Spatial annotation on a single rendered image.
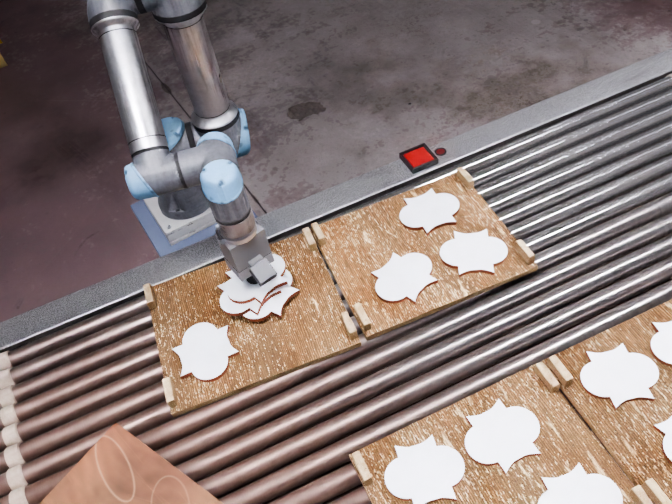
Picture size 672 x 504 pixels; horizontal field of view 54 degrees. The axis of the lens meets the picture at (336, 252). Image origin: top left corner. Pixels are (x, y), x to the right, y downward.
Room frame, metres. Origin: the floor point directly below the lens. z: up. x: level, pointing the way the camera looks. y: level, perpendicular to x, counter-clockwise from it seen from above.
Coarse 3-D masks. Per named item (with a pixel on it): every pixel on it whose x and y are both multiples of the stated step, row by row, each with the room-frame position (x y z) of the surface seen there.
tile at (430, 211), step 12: (432, 192) 1.14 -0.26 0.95; (408, 204) 1.11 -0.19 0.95; (420, 204) 1.11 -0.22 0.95; (432, 204) 1.10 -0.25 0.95; (444, 204) 1.09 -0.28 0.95; (456, 204) 1.08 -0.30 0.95; (408, 216) 1.07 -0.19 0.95; (420, 216) 1.07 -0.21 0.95; (432, 216) 1.06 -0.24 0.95; (444, 216) 1.05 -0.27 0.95; (408, 228) 1.05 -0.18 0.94; (420, 228) 1.04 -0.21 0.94; (432, 228) 1.02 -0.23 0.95
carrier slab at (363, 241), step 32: (416, 192) 1.16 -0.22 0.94; (448, 192) 1.14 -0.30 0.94; (320, 224) 1.12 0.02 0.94; (352, 224) 1.10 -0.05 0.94; (384, 224) 1.08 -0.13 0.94; (480, 224) 1.02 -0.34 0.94; (352, 256) 1.00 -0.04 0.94; (384, 256) 0.98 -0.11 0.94; (512, 256) 0.90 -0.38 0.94; (352, 288) 0.91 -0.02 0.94; (448, 288) 0.85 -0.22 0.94; (480, 288) 0.84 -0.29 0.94; (384, 320) 0.80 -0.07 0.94
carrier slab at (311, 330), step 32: (288, 256) 1.04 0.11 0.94; (320, 256) 1.02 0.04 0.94; (160, 288) 1.02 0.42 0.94; (192, 288) 1.00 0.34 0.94; (320, 288) 0.92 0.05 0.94; (160, 320) 0.92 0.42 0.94; (192, 320) 0.91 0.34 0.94; (224, 320) 0.89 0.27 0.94; (288, 320) 0.85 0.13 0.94; (320, 320) 0.84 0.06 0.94; (160, 352) 0.84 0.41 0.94; (256, 352) 0.79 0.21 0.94; (288, 352) 0.77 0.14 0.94; (320, 352) 0.76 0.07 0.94; (192, 384) 0.74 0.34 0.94; (224, 384) 0.73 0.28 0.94; (256, 384) 0.72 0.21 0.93
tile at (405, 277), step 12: (396, 264) 0.94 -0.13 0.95; (408, 264) 0.93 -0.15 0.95; (420, 264) 0.92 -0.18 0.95; (384, 276) 0.91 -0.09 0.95; (396, 276) 0.90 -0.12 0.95; (408, 276) 0.90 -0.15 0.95; (420, 276) 0.89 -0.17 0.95; (384, 288) 0.88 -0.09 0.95; (396, 288) 0.87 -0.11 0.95; (408, 288) 0.87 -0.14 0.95; (420, 288) 0.86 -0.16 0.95; (384, 300) 0.85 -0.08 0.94; (396, 300) 0.84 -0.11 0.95
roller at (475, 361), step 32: (608, 288) 0.78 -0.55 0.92; (640, 288) 0.77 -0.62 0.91; (544, 320) 0.74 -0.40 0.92; (576, 320) 0.73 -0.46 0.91; (480, 352) 0.69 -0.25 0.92; (512, 352) 0.69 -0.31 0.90; (416, 384) 0.65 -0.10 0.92; (448, 384) 0.65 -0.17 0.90; (352, 416) 0.61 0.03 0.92; (384, 416) 0.61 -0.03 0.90; (288, 448) 0.57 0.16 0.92; (224, 480) 0.53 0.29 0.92
